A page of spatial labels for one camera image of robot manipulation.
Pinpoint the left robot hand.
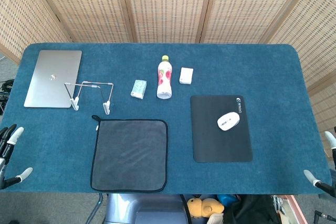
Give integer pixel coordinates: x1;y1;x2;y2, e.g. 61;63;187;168
0;124;34;190

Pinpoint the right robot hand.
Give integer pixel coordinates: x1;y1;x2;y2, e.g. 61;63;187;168
303;130;336;198

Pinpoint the grey and blue cloth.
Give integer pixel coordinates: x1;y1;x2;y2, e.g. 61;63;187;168
90;115;169;193

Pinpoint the silver metal clamp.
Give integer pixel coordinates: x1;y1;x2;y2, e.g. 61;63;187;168
272;195;286;214

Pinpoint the black bag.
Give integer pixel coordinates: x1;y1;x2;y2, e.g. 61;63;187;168
223;194;281;224

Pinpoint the silver laptop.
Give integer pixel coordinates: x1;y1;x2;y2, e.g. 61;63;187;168
23;49;83;109

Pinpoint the blue plastic object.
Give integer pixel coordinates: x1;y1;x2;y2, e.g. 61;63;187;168
217;194;238;206

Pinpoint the white computer mouse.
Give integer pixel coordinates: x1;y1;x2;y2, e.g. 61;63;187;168
216;112;240;131

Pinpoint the black mouse pad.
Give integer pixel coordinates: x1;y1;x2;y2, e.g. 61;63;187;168
190;94;254;164

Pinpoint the yellow plush toy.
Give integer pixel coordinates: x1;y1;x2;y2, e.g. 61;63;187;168
186;197;225;219

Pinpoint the blue table cloth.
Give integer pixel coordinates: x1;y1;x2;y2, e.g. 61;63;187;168
0;42;332;195

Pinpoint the green tissue pack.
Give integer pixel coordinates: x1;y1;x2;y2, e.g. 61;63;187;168
130;79;147;100

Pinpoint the grey robot torso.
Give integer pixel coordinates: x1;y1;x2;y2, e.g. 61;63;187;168
104;194;188;224

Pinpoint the small white box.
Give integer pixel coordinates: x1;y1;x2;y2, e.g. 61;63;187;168
179;67;194;85

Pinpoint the pink drink bottle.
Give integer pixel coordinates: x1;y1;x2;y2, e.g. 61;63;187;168
156;55;173;100

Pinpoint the bamboo folding screen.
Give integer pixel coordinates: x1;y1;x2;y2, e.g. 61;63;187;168
0;0;336;158

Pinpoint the pink wooden frame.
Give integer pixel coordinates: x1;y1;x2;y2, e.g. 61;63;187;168
277;195;308;224

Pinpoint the black angled cable plug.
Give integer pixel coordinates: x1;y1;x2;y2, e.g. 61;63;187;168
314;209;336;224

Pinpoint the black cable bundle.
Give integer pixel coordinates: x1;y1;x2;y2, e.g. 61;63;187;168
0;79;15;116

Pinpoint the wire laptop stand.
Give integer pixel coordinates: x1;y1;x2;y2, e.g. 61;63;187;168
64;80;115;116

